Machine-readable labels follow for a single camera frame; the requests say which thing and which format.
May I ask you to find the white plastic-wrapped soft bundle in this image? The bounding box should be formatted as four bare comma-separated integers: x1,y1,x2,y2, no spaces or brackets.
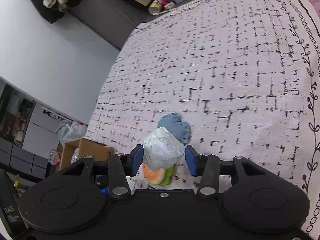
142,127,185,172

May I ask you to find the dark grey wardrobe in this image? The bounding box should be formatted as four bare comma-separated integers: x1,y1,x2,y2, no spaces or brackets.
69,0,156,50

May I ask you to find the burger plush toy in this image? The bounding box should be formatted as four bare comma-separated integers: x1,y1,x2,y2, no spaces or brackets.
142,163,175,187

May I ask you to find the patterned white bed cover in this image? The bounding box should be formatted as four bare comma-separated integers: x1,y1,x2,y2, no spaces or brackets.
86,0,319,239

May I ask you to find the blue denim heart patch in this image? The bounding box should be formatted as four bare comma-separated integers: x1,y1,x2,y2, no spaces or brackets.
157,113,191,145

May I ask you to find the brown cardboard box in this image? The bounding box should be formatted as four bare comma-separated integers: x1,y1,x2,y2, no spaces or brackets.
60,138,115,170

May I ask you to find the blue tissue packet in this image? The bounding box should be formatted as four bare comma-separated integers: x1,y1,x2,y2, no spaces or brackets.
101,187,109,194

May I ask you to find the white plastic bags pile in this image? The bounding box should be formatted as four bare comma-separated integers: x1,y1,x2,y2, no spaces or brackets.
55,120,87,146

